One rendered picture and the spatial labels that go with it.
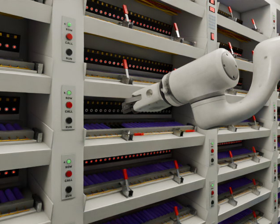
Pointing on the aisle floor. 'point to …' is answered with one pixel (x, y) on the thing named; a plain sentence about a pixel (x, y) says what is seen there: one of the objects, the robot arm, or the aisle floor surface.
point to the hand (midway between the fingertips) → (132, 106)
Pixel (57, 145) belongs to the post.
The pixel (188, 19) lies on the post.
